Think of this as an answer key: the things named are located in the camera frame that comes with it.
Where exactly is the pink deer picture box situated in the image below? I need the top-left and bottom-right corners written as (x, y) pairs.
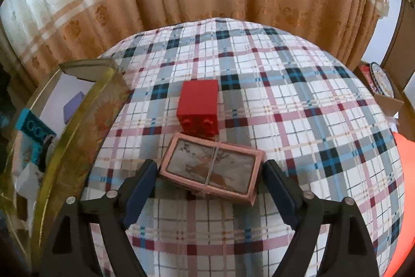
top-left (160, 133), bottom-right (265, 206)

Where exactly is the red toy building block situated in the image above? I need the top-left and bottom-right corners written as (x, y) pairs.
top-left (177, 79), bottom-right (219, 138)

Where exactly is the orange red cushion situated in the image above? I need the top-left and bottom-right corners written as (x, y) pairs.
top-left (382, 131), bottom-right (415, 277)

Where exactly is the gold metal tin tray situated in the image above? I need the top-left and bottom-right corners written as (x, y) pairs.
top-left (1, 58), bottom-right (129, 272)

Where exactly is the white box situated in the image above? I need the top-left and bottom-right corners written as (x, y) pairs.
top-left (16, 163), bottom-right (42, 200)

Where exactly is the teal toy building block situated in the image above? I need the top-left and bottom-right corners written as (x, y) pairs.
top-left (16, 108), bottom-right (56, 166)

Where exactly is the plaid tablecloth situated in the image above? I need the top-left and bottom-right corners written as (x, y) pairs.
top-left (82, 18), bottom-right (404, 276)

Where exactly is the purple cube block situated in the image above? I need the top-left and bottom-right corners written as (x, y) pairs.
top-left (63, 91), bottom-right (85, 124)

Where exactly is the cardboard box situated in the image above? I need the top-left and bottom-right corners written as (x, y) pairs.
top-left (354, 62), bottom-right (404, 117)

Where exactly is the white paper tray liner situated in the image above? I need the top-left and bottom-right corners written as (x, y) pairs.
top-left (40, 73), bottom-right (95, 137)

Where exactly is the round cookie tin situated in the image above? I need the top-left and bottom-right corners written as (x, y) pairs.
top-left (369, 63), bottom-right (395, 98)

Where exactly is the brown wooden door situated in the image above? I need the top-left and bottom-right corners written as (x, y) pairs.
top-left (381, 0), bottom-right (415, 88)

